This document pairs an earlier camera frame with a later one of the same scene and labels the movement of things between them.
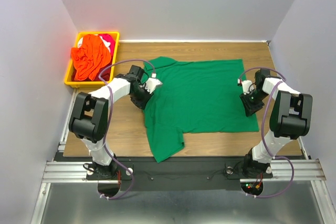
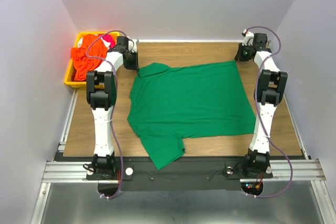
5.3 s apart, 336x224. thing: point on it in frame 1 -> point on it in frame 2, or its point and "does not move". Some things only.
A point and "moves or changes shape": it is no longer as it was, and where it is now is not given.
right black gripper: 250,108 -> 238,56
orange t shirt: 89,58 does not move
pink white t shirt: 106,38 does not move
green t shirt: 195,97 moves or changes shape
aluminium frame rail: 62,172 does not move
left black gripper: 142,103 -> 135,66
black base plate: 185,174 does not move
